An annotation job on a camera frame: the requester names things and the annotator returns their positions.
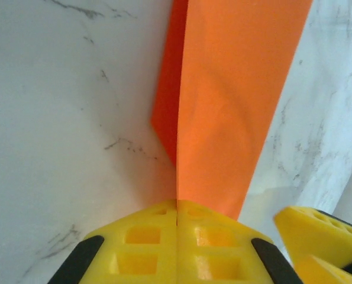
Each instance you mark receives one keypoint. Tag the orange paper sheet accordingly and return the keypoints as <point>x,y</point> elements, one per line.
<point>229,88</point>

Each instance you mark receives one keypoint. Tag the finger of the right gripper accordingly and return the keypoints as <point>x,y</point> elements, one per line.
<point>306,233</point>
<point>320,273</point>

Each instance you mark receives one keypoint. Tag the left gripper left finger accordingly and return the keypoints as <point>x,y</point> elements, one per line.
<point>128,251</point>

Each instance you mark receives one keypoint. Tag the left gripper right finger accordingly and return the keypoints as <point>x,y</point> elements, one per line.
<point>223,254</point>

